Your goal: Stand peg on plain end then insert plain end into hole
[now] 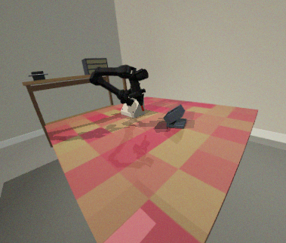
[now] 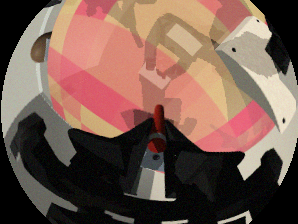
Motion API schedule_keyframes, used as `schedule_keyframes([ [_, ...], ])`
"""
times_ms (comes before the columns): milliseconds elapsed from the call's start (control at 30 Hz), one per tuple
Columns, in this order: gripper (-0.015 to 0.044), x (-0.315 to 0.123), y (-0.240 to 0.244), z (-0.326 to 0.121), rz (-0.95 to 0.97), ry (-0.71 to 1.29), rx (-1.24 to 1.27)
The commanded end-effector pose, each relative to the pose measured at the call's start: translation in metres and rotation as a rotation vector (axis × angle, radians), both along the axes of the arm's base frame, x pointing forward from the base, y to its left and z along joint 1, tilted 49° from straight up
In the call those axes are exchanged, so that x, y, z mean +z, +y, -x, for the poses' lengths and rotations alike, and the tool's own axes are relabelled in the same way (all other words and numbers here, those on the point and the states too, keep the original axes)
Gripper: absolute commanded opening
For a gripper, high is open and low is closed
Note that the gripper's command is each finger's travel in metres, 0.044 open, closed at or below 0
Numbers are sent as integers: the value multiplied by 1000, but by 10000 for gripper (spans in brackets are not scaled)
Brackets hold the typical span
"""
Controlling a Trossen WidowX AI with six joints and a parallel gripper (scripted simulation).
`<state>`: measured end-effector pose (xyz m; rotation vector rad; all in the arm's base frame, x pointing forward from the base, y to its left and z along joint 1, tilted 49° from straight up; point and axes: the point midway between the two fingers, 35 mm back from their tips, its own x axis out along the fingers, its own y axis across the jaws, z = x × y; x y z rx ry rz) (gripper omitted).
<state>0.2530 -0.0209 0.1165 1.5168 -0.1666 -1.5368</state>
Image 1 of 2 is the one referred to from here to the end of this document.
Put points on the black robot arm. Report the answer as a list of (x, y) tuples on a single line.
[(123, 71)]

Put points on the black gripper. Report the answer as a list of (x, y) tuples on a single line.
[(137, 92)]

